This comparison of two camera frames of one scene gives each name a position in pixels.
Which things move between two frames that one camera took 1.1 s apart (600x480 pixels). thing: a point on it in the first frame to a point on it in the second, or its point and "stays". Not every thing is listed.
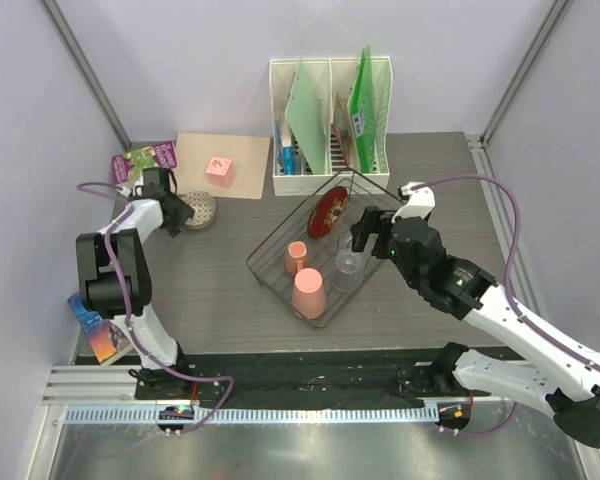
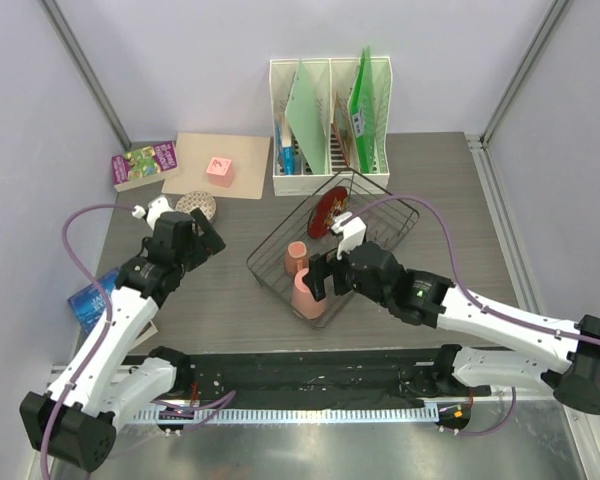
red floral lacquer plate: (327, 212) stays
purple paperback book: (130, 165) stays
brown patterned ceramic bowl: (204, 205) stays
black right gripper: (370, 222) to (321, 266)
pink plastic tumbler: (308, 299) stays
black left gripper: (184, 212) to (212, 242)
